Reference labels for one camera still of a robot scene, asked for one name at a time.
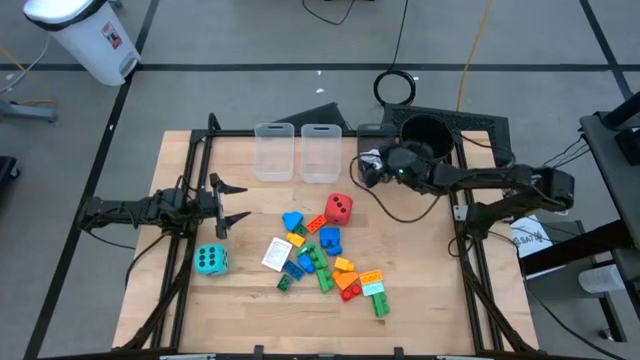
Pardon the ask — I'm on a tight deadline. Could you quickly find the orange wedge toy block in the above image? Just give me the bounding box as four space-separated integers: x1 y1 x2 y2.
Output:
331 269 361 292

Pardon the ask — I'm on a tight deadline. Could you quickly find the black angled floor panel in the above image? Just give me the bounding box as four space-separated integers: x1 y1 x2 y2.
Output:
273 101 352 134

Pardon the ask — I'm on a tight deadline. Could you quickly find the black left base cable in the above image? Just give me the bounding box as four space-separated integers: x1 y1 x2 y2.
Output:
82 219 174 294

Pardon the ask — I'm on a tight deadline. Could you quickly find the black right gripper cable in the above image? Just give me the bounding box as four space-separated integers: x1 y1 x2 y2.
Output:
348 153 444 225

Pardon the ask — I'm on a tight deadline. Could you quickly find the white printed paper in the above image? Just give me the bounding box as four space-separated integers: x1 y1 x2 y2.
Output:
508 214 555 260

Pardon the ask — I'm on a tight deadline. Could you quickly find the black coiled floor cable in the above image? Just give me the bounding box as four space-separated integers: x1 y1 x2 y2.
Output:
372 0 418 108

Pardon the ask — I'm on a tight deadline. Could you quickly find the black side desk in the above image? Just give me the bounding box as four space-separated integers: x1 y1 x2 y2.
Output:
518 91 640 345

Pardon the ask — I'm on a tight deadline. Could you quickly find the red toy block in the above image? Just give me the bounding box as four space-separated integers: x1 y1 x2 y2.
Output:
339 283 364 304

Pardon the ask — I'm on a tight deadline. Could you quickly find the thin black floor cable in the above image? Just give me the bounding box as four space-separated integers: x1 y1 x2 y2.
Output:
301 0 358 27

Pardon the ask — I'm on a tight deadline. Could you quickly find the red foam die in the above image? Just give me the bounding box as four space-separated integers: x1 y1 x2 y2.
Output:
323 192 355 226

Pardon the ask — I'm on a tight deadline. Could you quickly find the right clear plastic bin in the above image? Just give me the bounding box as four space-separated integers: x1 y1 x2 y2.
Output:
356 122 400 154

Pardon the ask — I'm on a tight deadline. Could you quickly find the teal foam die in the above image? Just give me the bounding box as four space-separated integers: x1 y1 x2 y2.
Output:
193 242 231 277

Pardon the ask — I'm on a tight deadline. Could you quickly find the orange toy brick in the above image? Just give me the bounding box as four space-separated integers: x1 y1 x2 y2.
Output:
358 269 385 287

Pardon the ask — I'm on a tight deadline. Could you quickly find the grey cylinder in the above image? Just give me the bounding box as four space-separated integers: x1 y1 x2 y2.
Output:
577 264 627 295

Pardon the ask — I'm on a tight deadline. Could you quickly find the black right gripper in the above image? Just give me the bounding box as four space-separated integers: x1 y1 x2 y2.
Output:
357 142 437 195

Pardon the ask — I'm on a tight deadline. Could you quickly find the blue curved toy block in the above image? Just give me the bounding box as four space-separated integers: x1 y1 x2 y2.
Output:
318 226 342 249

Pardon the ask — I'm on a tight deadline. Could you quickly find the yellow floor cable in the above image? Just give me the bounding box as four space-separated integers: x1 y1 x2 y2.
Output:
455 0 496 113

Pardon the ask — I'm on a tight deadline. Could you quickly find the red-orange studded toy brick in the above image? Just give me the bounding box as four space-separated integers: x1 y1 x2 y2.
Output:
306 214 329 235

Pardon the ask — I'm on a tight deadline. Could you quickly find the dark blue toy brick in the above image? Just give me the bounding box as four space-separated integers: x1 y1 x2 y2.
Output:
282 259 306 282

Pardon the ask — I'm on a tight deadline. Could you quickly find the black bucket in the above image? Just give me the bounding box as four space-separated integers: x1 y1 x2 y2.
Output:
398 113 457 162

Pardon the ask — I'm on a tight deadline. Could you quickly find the black floor object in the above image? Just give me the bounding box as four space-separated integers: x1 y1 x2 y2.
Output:
0 155 22 182

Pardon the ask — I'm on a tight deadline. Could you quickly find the white pedal trash can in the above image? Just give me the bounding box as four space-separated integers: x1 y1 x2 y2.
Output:
22 0 143 88

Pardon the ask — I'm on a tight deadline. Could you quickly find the blue rounded toy block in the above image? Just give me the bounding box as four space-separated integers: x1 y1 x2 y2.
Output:
281 210 305 233

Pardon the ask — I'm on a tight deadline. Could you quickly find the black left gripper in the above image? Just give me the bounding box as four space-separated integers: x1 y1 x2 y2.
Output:
196 172 253 241

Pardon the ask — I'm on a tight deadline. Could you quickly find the clear plastic bin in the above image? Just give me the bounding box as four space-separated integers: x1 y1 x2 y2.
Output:
253 122 296 183
356 122 400 154
300 123 344 185

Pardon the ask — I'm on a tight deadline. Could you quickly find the grey floor stand foot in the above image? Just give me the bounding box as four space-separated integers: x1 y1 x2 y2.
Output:
0 97 60 125

